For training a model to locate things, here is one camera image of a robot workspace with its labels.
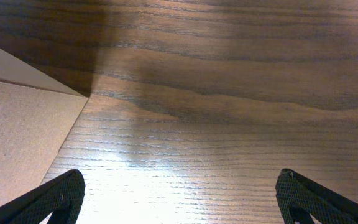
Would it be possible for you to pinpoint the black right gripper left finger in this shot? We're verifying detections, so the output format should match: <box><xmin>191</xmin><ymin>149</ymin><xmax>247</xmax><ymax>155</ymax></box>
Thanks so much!
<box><xmin>0</xmin><ymin>169</ymin><xmax>85</xmax><ymax>224</ymax></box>

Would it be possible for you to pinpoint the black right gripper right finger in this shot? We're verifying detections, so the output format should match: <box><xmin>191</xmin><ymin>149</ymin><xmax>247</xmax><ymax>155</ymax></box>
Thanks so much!
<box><xmin>275</xmin><ymin>169</ymin><xmax>358</xmax><ymax>224</ymax></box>

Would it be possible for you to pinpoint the brown cardboard box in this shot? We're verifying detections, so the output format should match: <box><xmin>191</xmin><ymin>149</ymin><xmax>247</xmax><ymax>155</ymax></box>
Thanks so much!
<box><xmin>0</xmin><ymin>49</ymin><xmax>88</xmax><ymax>206</ymax></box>

